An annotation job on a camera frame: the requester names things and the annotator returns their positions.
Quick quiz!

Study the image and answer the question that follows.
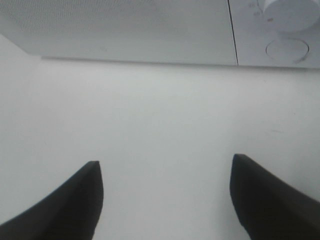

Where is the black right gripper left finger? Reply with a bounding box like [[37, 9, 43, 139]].
[[0, 161, 104, 240]]

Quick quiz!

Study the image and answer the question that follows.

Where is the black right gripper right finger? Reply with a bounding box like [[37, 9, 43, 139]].
[[229, 154, 320, 240]]

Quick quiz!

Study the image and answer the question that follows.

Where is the round white door button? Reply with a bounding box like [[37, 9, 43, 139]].
[[265, 38, 310, 64]]

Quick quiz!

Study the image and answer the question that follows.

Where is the white microwave door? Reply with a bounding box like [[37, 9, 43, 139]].
[[0, 0, 237, 65]]

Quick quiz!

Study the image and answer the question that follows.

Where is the white timer knob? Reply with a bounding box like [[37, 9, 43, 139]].
[[262, 0, 320, 33]]

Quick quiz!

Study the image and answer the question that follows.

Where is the white microwave oven body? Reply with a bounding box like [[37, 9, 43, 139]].
[[226, 0, 320, 68]]

